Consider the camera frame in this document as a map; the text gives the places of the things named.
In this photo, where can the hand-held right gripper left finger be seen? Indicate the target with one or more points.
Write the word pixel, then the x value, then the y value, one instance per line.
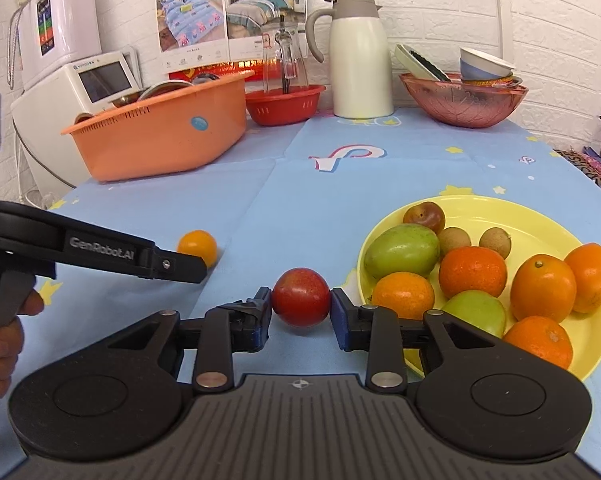
pixel 260 320

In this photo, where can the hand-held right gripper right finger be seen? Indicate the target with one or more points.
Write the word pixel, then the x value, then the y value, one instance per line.
pixel 340 320

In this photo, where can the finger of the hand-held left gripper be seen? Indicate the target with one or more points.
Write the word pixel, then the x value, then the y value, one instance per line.
pixel 180 266

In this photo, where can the small orange tangerine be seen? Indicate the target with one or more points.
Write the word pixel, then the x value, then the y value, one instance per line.
pixel 198 245

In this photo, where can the large green mango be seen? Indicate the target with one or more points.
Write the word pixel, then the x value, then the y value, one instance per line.
pixel 402 251

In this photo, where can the dark brown plum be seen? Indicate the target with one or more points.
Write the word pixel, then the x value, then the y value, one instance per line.
pixel 424 216

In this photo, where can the small green mango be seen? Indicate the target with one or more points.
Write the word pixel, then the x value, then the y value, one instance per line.
pixel 474 312

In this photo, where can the brown longan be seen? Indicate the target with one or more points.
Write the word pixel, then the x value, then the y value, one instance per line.
pixel 453 240
pixel 494 242

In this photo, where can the large navel orange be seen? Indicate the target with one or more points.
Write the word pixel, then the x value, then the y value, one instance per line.
pixel 543 287

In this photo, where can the yellow plastic plate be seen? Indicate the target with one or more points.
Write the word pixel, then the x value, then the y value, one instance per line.
pixel 545 230

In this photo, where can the oval yellow-orange citrus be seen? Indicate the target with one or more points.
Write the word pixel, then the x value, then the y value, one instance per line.
pixel 588 277

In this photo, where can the person's left hand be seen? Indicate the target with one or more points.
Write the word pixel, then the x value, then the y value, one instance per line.
pixel 0 355

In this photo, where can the blue star-print tablecloth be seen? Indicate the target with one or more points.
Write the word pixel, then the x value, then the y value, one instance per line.
pixel 280 200

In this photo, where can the orange plastic basket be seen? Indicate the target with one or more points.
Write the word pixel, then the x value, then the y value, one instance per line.
pixel 160 140

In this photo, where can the white countertop appliance with screen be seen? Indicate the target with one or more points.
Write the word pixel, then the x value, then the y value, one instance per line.
pixel 45 110

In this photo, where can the steel bowl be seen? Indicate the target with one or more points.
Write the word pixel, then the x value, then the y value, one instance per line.
pixel 140 95

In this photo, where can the red plastic colander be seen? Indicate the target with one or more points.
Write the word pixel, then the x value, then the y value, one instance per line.
pixel 283 107

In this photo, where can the steel dish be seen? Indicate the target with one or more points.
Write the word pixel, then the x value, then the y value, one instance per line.
pixel 205 78

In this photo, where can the white water purifier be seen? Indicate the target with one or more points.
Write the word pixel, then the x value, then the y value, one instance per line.
pixel 75 20

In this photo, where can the clear glass pitcher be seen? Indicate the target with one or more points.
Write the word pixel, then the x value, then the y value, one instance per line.
pixel 273 60

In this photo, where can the pink glass bowl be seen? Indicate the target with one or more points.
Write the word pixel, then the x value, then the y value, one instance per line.
pixel 460 105

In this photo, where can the white thermos jug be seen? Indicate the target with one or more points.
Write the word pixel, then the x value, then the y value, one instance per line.
pixel 360 65

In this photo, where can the white shallow dish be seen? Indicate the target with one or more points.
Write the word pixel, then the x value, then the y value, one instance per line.
pixel 420 62

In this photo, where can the patterned rim bowl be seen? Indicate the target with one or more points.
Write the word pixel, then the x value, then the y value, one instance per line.
pixel 500 81

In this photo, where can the leopard pattern cloth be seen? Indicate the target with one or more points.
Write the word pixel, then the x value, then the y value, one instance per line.
pixel 590 165

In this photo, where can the white bowl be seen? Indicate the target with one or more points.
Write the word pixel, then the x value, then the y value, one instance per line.
pixel 485 59

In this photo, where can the wall poster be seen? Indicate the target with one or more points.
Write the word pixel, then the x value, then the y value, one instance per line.
pixel 195 10

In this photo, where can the white wall pipe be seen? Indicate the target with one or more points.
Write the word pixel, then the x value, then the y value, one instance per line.
pixel 502 10

